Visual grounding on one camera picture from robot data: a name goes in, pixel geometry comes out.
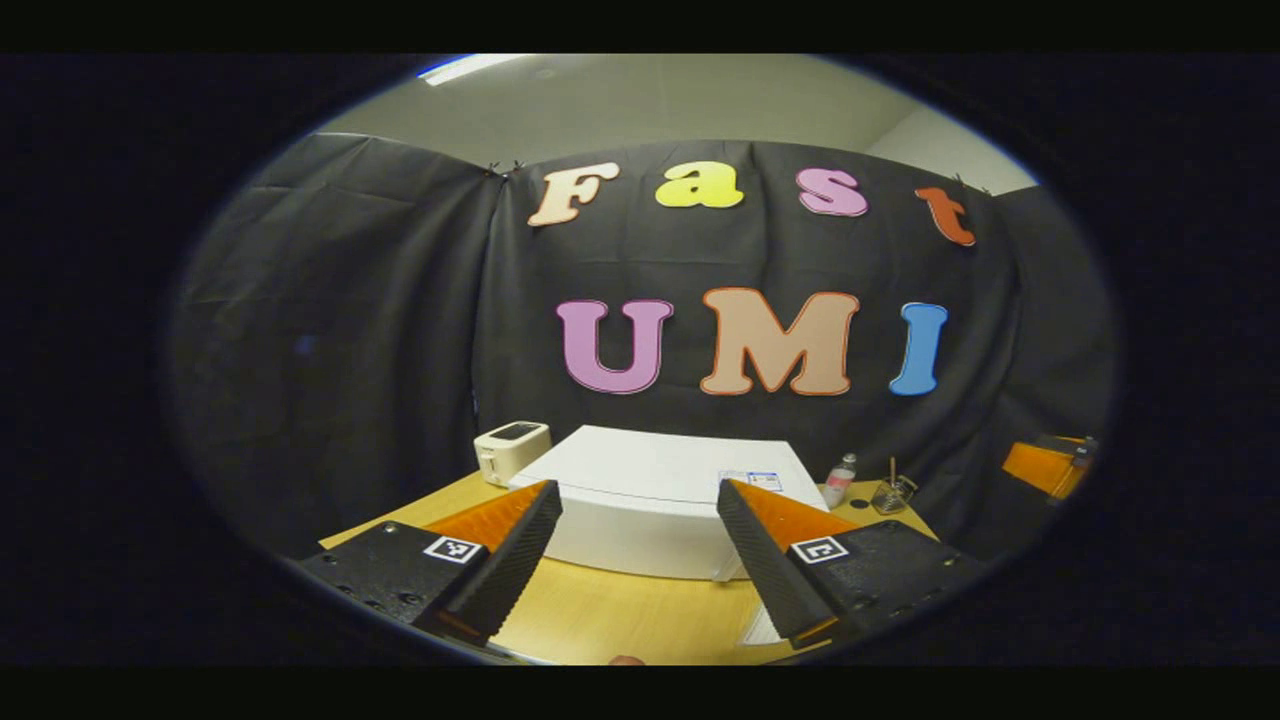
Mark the ceiling light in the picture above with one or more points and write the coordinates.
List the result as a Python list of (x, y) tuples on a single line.
[(465, 68)]

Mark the white plastic tray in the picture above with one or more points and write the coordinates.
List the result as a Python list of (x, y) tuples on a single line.
[(762, 628)]

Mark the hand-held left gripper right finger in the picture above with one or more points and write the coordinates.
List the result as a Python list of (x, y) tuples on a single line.
[(760, 570)]

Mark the small clear plastic bottle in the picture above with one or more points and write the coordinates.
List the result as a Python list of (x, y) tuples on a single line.
[(838, 485)]

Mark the clear glass jar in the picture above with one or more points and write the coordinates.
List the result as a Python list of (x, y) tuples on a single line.
[(893, 497)]

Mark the white toaster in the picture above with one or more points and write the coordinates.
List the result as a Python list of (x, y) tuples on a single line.
[(505, 455)]

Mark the black backdrop cloth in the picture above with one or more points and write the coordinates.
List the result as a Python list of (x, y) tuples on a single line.
[(350, 350)]

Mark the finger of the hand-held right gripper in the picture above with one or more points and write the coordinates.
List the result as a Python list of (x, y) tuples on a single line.
[(1040, 467)]

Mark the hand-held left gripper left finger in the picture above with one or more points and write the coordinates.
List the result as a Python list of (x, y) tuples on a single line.
[(510, 570)]

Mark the white microwave oven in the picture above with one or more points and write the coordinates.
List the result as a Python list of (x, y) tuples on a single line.
[(640, 480)]

